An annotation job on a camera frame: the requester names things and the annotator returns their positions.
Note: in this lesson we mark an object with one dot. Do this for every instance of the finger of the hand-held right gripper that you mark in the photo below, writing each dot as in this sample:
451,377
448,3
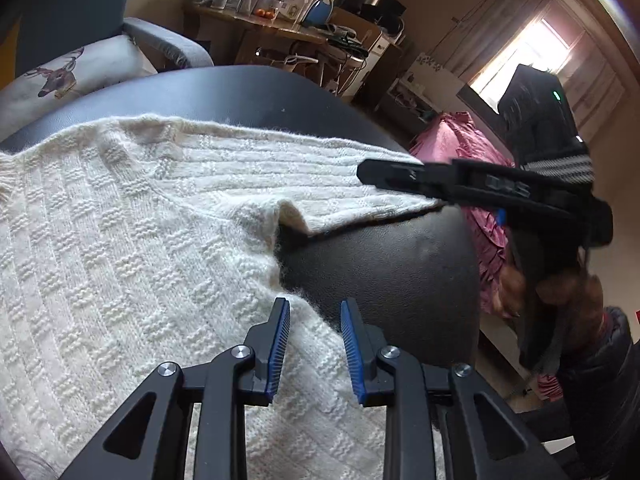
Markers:
400,176

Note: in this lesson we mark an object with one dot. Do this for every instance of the wooden side desk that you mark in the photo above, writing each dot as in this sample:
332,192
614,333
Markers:
280,30

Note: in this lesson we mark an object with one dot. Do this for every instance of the deer print pillow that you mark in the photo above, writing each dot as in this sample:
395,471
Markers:
100,67

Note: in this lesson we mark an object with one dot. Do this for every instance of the pinkish striped curtain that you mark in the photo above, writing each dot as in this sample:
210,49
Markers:
505,20
595,85

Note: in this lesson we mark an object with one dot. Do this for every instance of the small bright window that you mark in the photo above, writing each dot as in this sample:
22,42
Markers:
530,55

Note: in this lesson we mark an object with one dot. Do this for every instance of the blue chair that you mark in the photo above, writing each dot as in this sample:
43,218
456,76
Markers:
320,12

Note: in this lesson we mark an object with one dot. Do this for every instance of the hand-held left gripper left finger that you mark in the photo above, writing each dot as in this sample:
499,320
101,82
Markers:
277,345

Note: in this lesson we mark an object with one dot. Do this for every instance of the person's right hand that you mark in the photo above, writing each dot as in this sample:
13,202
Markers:
590,300

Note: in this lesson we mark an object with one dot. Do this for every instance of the black padded folding table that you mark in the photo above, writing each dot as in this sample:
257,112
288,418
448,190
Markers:
400,270

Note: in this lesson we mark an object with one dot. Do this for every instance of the white cabinet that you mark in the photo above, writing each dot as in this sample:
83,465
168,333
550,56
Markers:
435,77

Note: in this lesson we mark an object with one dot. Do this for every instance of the cream knit sweater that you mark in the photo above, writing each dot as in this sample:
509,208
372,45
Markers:
125,235

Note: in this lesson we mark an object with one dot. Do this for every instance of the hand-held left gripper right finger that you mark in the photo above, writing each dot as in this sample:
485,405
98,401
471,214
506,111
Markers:
350,350

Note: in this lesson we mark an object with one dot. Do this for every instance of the pink ruffled garment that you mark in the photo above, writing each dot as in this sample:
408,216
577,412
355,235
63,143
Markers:
480,240

